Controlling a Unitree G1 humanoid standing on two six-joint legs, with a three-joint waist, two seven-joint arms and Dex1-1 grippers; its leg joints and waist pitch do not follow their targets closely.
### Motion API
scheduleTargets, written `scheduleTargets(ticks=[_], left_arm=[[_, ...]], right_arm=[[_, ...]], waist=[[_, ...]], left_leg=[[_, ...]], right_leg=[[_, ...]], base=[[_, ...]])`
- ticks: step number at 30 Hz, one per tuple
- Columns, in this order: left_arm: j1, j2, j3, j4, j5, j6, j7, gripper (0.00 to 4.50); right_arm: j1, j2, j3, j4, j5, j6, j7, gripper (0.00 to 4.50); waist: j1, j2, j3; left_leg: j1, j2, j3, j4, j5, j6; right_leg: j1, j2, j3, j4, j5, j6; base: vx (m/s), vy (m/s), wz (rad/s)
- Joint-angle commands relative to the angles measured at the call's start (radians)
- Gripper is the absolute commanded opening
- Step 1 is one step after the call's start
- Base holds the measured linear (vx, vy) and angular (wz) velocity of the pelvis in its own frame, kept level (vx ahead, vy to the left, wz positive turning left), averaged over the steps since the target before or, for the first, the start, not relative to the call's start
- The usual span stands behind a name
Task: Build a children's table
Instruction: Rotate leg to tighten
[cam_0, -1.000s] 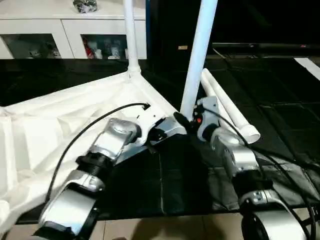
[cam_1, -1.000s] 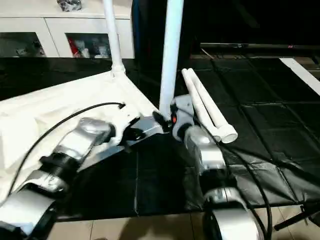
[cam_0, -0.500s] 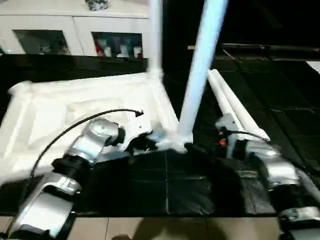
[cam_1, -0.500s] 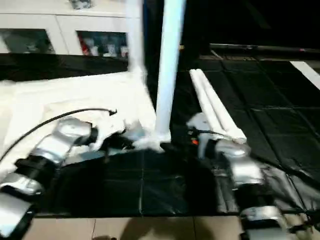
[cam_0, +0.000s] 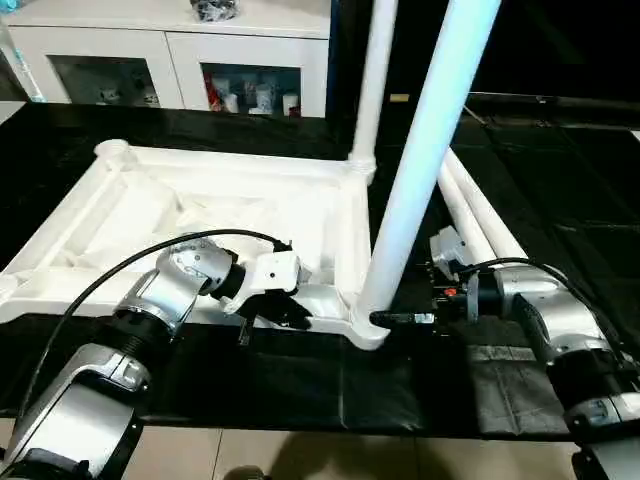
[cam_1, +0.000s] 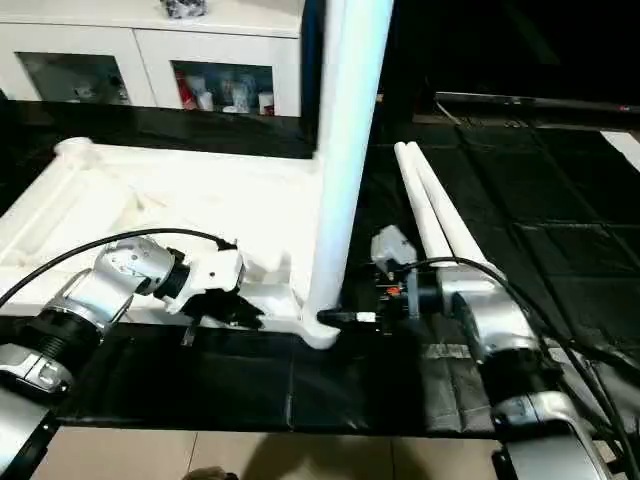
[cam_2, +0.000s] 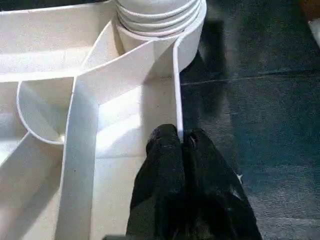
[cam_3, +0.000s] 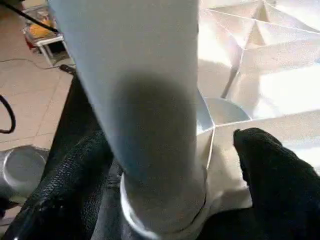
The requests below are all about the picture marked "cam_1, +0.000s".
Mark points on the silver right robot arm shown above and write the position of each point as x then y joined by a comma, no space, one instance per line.
500,320

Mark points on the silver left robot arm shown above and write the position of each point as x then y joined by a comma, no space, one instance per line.
115,280

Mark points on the black mat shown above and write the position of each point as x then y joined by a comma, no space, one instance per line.
300,380

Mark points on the dark rounded foot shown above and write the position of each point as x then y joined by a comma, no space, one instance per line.
212,474

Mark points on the black box gold label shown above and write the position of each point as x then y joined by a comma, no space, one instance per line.
410,60

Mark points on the white cabinet glass doors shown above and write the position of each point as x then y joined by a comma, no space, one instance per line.
150,50

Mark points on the white flat board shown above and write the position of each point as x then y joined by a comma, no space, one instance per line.
622,150

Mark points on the speckled ornament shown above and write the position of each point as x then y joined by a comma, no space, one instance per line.
183,9

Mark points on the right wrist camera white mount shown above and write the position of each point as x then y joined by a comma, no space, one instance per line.
392,250

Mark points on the silver metal rail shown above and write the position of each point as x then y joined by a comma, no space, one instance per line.
540,102

